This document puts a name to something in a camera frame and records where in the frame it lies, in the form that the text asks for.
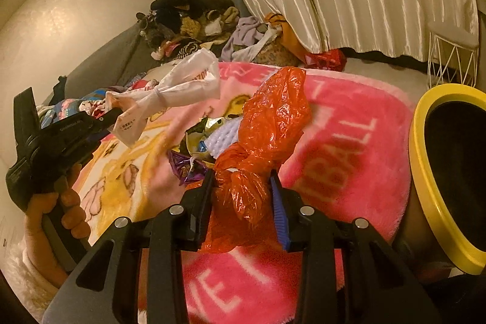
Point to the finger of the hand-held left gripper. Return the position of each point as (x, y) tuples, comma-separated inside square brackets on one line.
[(110, 118)]

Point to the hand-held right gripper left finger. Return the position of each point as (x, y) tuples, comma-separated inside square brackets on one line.
[(203, 202)]

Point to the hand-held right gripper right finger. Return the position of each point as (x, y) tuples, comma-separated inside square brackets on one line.
[(280, 212)]

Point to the shiny foil snack wrapper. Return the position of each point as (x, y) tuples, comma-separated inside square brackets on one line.
[(186, 168)]

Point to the red plastic bag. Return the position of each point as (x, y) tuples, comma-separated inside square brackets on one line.
[(269, 119)]

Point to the yellow rimmed black trash bin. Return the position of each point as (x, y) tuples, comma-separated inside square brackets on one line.
[(421, 157)]

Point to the person's left forearm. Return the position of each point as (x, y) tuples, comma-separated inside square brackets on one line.
[(41, 255)]

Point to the person's left hand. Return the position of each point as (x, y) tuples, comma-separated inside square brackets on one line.
[(74, 214)]

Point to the floral quilt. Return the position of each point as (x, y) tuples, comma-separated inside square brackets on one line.
[(72, 105)]

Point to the red cloth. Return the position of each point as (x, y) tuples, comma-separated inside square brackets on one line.
[(144, 85)]

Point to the grey padded headboard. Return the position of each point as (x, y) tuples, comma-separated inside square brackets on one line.
[(102, 62)]

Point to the pink printed blanket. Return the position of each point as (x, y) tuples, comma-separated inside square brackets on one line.
[(341, 126)]

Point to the pile of dark clothes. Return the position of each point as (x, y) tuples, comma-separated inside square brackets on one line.
[(190, 12)]

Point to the lavender cloth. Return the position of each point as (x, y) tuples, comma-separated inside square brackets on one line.
[(243, 31)]

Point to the red shopping bag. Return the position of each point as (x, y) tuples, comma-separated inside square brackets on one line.
[(326, 60)]

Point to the brown patterned bag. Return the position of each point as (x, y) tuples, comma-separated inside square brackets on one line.
[(279, 52)]

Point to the orange bag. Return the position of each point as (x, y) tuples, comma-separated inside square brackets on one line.
[(288, 31)]

